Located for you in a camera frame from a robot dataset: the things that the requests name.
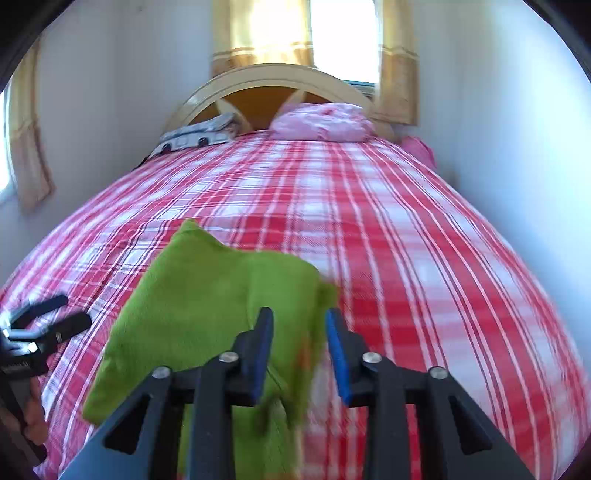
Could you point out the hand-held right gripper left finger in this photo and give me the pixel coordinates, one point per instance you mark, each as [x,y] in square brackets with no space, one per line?
[256,364]

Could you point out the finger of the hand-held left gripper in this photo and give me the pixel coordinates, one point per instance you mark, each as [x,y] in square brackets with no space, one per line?
[41,308]
[67,328]

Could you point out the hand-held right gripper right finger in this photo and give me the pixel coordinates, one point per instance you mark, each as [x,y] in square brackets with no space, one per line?
[339,360]

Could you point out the green orange knitted sweater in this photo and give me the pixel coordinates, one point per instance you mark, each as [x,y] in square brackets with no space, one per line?
[194,300]

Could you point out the person's left hand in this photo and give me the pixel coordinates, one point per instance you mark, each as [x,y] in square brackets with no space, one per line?
[36,420]

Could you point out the red white plaid bedspread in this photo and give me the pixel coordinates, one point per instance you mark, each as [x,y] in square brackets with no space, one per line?
[415,277]

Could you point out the side window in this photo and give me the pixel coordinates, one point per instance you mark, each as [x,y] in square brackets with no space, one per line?
[5,147]

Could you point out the yellow side window curtain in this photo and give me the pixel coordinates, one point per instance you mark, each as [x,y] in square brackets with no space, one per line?
[30,138]

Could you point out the pink cloth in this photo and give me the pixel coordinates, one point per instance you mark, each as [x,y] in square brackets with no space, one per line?
[419,150]

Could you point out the grey patterned pillow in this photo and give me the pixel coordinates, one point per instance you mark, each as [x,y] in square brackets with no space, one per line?
[194,131]

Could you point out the pink pillow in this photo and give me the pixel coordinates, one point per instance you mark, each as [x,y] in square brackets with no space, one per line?
[323,120]

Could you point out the cream orange bed headboard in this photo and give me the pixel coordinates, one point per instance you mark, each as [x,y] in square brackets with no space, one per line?
[258,99]

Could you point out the yellow checked curtain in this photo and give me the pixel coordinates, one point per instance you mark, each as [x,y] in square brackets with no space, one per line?
[263,32]
[397,64]

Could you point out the window behind headboard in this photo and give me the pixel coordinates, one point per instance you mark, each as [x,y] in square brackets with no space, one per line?
[344,41]

